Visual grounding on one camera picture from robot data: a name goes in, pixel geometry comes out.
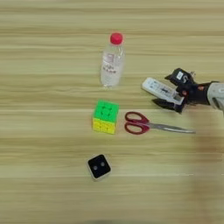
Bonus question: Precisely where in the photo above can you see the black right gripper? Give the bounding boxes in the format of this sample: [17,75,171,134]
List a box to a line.
[151,73,212,115]

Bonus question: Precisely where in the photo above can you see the red handled scissors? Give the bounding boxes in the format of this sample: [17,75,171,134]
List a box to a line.
[124,111,196,136]

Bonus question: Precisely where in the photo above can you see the small black cube two dots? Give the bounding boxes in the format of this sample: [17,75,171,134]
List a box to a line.
[87,154,112,181]

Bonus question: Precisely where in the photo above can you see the clear water bottle red cap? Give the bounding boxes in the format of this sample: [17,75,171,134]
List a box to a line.
[100,31,126,88]

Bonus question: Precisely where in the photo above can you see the small black box white label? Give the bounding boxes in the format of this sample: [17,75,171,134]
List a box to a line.
[171,67,195,86]

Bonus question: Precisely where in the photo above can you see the white remote control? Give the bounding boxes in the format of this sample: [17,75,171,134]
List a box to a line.
[141,77,186,106]

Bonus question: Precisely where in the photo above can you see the green yellow Rubik's cube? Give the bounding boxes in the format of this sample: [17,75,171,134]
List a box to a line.
[92,100,120,136]

